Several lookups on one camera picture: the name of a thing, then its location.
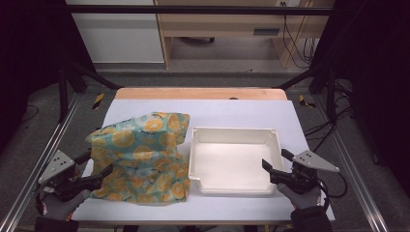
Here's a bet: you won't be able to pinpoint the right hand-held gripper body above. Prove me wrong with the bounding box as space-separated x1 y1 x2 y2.
270 149 340 195

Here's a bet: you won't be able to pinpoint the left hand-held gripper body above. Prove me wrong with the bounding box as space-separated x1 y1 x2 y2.
38 149 103 202

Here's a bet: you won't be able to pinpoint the white plastic tray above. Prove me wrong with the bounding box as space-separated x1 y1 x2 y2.
188 126 287 195

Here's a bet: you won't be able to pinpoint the orange print fabric bag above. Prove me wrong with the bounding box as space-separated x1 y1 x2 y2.
85 111 191 206

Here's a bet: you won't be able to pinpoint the person's right hand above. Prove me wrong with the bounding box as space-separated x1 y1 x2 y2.
276 183 323 211

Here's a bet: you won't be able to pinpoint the person's left hand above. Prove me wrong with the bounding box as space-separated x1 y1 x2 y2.
36 188 93 222

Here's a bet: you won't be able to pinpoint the yellow black floor tape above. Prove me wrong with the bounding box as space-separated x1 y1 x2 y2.
92 93 106 111
297 94 317 109

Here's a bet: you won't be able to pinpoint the white table mat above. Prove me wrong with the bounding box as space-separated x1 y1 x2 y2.
71 98 337 224

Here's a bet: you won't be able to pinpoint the black curtain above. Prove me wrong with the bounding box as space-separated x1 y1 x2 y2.
309 0 410 197
0 0 98 155

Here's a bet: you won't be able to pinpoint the white cabinet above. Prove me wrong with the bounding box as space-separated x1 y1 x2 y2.
65 0 165 64

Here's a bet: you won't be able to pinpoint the wooden desk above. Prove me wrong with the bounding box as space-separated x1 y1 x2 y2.
154 0 337 70

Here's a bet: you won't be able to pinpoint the aluminium rail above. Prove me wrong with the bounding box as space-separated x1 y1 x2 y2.
312 94 391 232
0 92 83 232

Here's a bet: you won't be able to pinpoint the black floor cables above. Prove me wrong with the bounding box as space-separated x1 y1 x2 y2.
302 79 355 153

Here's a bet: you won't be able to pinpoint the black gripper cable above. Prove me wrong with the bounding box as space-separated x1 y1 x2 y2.
317 172 349 212

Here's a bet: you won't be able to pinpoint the black frame strut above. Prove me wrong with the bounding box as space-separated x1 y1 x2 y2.
273 63 338 126
58 60 125 124

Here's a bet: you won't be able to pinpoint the black desk cables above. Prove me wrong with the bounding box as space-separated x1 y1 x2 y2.
280 1 319 70

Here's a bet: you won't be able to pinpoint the black frame bar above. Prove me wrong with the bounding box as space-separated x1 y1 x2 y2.
63 5 335 16

